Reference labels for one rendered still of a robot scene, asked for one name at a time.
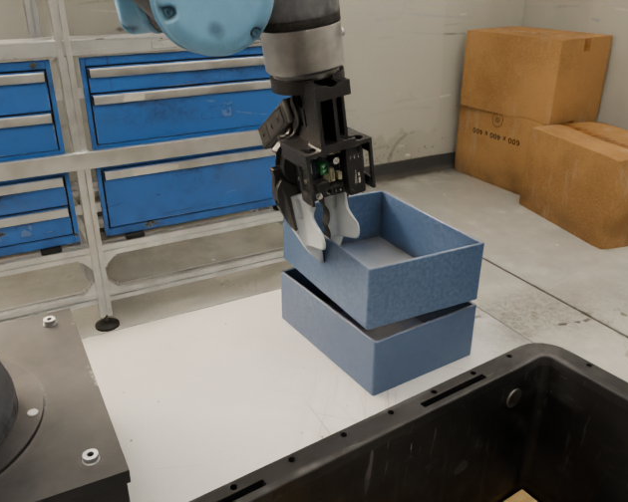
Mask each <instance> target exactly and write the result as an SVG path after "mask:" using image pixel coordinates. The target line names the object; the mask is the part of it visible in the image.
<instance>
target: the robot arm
mask: <svg viewBox="0 0 628 502"><path fill-rule="evenodd" d="M114 1H115V5H116V9H117V12H118V16H119V19H120V22H121V25H122V27H123V29H124V30H125V31H126V32H128V33H130V34H142V33H150V32H153V33H155V34H159V33H162V32H164V34H165V35H166V36H167V37H168V38H169V39H170V40H171V41H172V42H174V43H175V44H176V45H178V46H179V47H181V48H183V49H185V50H187V51H190V52H193V53H196V54H201V55H203V56H209V57H223V56H229V55H232V54H235V53H238V52H240V51H242V50H244V49H245V48H247V47H249V46H250V45H251V44H252V43H254V42H255V41H256V40H257V39H259V38H260V39H261V45H262V51H263V58H264V64H265V70H266V72H267V73H268V74H269V75H271V76H270V83H271V89H272V92H273V93H274V94H277V95H281V96H291V98H287V99H283V100H282V101H281V103H280V104H279V105H278V106H277V107H276V109H275V110H274V111H273V112H272V114H271V115H270V116H269V117H268V118H267V120H266V121H265V122H264V123H263V124H262V126H261V127H260V128H259V129H258V131H259V134H260V137H261V141H262V144H263V147H264V149H268V148H272V151H273V152H275V156H276V158H275V166H273V167H270V168H269V170H270V172H271V175H272V195H273V198H274V201H275V204H276V205H277V207H278V209H279V210H280V212H281V213H282V215H283V217H284V218H285V220H286V221H287V223H288V224H289V226H290V227H291V228H292V230H293V231H294V233H295V234H296V236H297V237H298V239H299V240H300V242H301V243H302V245H303V246H304V247H305V249H306V250H307V251H308V252H309V253H310V254H311V255H312V256H313V257H314V258H316V259H317V260H318V261H320V262H321V263H324V262H325V256H324V250H325V249H326V243H325V238H324V235H326V236H327V237H329V238H330V239H331V240H333V241H334V242H336V243H337V244H338V245H340V246H341V243H342V240H343V236H344V237H349V238H358V237H359V235H360V227H359V223H358V221H357V220H356V218H355V217H354V215H353V214H352V212H351V211H350V209H349V206H348V196H349V194H350V195H354V194H357V193H360V192H363V191H365V190H366V185H365V183H366V184H368V185H370V186H371V187H373V188H374V187H376V181H375V169H374V158H373V148H372V138H371V137H370V136H368V135H365V134H363V133H361V132H359V131H356V130H354V129H352V128H350V127H347V120H346V110H345V101H344V96H347V95H350V94H351V87H350V79H347V78H345V71H344V66H343V65H342V64H343V63H344V62H345V56H344V47H343V36H344V35H345V30H344V28H343V27H341V16H340V5H339V0H114ZM363 149H365V150H367V151H368V153H369V164H370V173H368V172H366V171H365V166H364V156H363ZM318 200H319V202H320V204H321V205H322V206H323V211H324V213H323V217H322V224H323V226H324V235H323V233H322V231H321V229H320V228H319V226H318V224H317V222H316V220H315V218H314V213H315V210H316V202H315V201H318ZM17 412H18V400H17V396H16V392H15V387H14V383H13V381H12V379H11V377H10V375H9V373H8V371H7V370H6V369H5V367H4V366H3V365H2V363H1V362H0V443H1V442H2V441H3V439H4V438H5V437H6V435H7V434H8V433H9V431H10V430H11V428H12V426H13V424H14V422H15V419H16V416H17Z"/></svg>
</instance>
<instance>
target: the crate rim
mask: <svg viewBox="0 0 628 502"><path fill-rule="evenodd" d="M539 366H550V367H552V368H554V369H556V370H558V371H559V372H561V373H563V374H565V375H566V376H568V377H571V378H572V379H574V380H576V381H577V382H579V383H581V384H583V385H584V386H586V387H588V388H590V389H591V390H593V391H595V392H596V393H598V394H600V395H602V396H603V397H605V398H607V399H609V400H610V401H612V402H614V403H615V404H617V405H619V406H621V407H622V408H624V409H626V410H628V382H627V381H625V380H623V379H622V378H620V377H618V376H615V375H613V374H611V373H610V372H608V371H606V370H604V369H602V368H600V367H599V366H597V365H595V364H593V363H591V362H589V361H587V360H586V359H584V358H582V357H580V356H578V355H576V354H575V353H573V352H571V351H569V350H566V349H564V348H562V347H559V346H555V345H551V344H545V343H531V344H525V345H522V346H519V347H517V348H515V349H513V350H511V351H509V352H506V353H504V354H502V355H500V356H498V357H496V358H494V359H491V360H489V361H487V362H485V363H483V364H481V365H479V366H477V367H474V368H472V369H470V370H468V371H466V372H464V373H462V374H460V375H457V376H454V377H452V378H450V379H448V380H446V381H444V382H441V383H439V384H437V385H435V386H433V387H431V388H429V389H427V390H424V391H422V392H420V393H418V394H416V395H414V396H412V397H410V398H407V399H405V400H403V401H401V402H399V403H397V404H395V405H393V406H390V407H388V408H386V409H384V410H382V411H380V412H378V413H376V414H373V415H371V416H369V417H367V418H365V419H363V420H361V421H359V422H356V423H354V424H352V425H350V426H348V427H346V428H344V429H342V430H339V431H337V432H335V433H333V434H331V435H329V436H327V437H324V438H322V439H320V440H318V441H316V442H314V443H312V444H310V445H307V446H305V447H303V448H301V449H299V450H297V451H295V452H293V453H290V454H288V455H286V456H284V457H282V458H280V459H278V460H276V461H273V462H271V463H269V464H267V465H265V466H263V467H261V468H259V469H256V470H254V471H252V472H250V473H248V474H246V475H244V476H242V477H239V478H237V479H235V480H233V481H231V482H229V483H227V484H225V485H222V486H220V487H218V488H216V489H214V490H212V491H210V492H208V493H205V494H203V495H201V496H199V497H197V498H195V499H193V500H191V501H188V502H271V501H273V500H275V499H277V498H279V497H281V496H283V495H285V494H287V493H289V492H291V491H293V490H295V489H297V488H299V487H301V486H303V485H305V484H307V483H309V482H311V481H313V480H315V479H317V478H319V477H320V476H322V475H324V474H326V473H328V472H330V471H332V470H334V469H336V468H338V467H340V466H342V465H344V464H346V463H348V462H350V461H352V460H354V459H356V458H358V457H360V456H362V455H364V454H366V453H368V452H370V451H372V450H374V449H376V448H378V447H380V446H382V445H384V444H386V443H388V442H390V441H392V440H394V439H395V438H397V437H399V436H401V435H403V434H405V433H407V432H409V431H411V430H413V429H415V428H417V427H419V426H421V425H423V424H425V423H427V422H429V421H431V420H433V419H435V418H437V417H439V416H441V415H443V414H445V413H447V412H449V411H451V410H453V409H455V408H457V407H459V406H461V405H463V404H465V403H467V402H469V401H471V400H472V399H474V398H476V397H478V396H480V395H482V394H484V393H486V392H488V391H490V390H492V389H494V388H496V387H498V386H500V385H502V384H504V383H506V382H508V381H510V380H512V379H514V378H516V377H519V376H521V375H523V374H525V373H527V372H529V371H531V370H533V369H535V368H537V367H539Z"/></svg>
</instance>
